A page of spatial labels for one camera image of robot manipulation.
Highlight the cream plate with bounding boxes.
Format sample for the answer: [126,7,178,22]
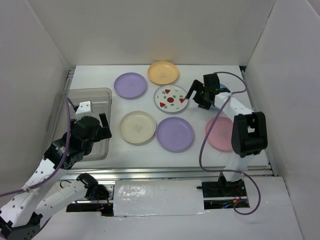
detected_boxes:
[119,111,157,145]

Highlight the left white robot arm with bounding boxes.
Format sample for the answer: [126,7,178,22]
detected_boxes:
[0,113,112,240]

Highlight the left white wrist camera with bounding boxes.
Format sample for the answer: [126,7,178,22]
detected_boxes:
[75,101,94,121]

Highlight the purple plate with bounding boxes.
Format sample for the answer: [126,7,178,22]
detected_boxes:
[156,117,195,152]
[113,72,147,99]

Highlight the orange plate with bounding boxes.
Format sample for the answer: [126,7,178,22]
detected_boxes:
[147,61,179,85]

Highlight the clear plastic bin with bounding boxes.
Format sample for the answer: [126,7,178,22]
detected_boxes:
[43,88,112,164]

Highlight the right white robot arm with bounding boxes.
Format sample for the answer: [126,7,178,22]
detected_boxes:
[185,71,268,196]

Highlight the white taped cover panel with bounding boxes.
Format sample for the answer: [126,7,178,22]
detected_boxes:
[113,180,205,217]

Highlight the blue plate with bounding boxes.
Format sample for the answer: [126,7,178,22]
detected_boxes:
[210,84,229,110]

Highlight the pink plate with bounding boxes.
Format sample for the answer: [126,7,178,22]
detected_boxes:
[207,116,233,152]

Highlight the aluminium rail frame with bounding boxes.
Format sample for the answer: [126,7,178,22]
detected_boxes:
[63,65,274,181]

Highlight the watermelon pattern white plate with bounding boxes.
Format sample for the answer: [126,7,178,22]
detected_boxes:
[153,84,188,114]

